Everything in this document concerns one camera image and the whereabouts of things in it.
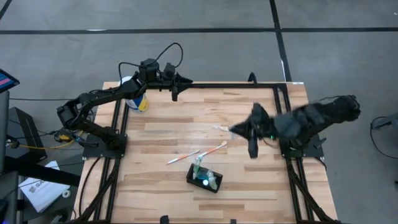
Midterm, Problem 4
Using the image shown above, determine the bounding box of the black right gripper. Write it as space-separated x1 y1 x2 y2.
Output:
231 103 277 159

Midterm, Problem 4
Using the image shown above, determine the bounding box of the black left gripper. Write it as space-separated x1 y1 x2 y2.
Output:
158 63 193 102

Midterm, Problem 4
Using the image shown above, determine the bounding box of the green white toothbrush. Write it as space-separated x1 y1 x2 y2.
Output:
213 124 233 133
206 169 219 191

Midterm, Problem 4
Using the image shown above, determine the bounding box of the orange white toothbrush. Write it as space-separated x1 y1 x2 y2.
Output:
197 140 228 158
166 149 201 165

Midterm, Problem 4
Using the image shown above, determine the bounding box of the plastic-wrapped green toothbrush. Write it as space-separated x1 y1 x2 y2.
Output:
193 154 205 181

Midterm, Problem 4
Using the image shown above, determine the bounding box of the tall blue mouthwash bottle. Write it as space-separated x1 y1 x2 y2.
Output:
198 174 214 188

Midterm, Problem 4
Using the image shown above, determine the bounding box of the white blue yellow wipes canister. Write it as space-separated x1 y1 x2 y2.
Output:
119 76 150 113

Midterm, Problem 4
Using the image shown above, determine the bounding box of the black floor computer case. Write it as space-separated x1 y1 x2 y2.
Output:
7 106 48 162

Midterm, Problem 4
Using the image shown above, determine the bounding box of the black floor beam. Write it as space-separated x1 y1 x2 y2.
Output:
0 155 82 188

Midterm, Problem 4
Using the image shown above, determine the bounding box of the tablet screen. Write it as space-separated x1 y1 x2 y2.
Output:
0 68 21 94

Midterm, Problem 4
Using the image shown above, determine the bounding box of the white paper sheet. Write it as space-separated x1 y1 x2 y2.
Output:
17 160 72 214

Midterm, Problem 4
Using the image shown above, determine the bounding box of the grey stand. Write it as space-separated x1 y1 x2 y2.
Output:
0 90 11 175

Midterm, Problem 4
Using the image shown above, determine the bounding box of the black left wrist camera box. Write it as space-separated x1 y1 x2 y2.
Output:
138 58 160 82

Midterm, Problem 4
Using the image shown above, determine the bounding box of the black camera cable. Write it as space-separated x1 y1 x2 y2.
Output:
118 42 184 85

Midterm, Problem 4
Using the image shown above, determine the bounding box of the black wire caddy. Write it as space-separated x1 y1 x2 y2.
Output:
185 162 224 194

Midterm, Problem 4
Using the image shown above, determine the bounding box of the yellow cable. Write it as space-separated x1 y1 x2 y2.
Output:
17 129 85 151

